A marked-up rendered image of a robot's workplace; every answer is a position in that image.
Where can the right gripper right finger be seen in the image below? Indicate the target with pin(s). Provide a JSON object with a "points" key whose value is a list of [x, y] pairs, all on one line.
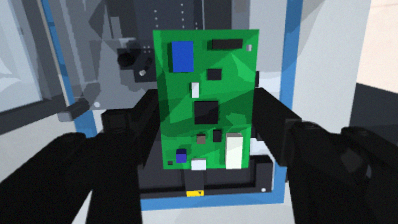
{"points": [[322, 190]]}

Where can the green circuit board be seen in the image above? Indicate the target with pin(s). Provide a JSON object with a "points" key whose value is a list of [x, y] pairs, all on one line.
{"points": [[205, 83]]}

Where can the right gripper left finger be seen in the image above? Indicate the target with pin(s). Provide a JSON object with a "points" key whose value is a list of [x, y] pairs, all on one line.
{"points": [[36, 192]]}

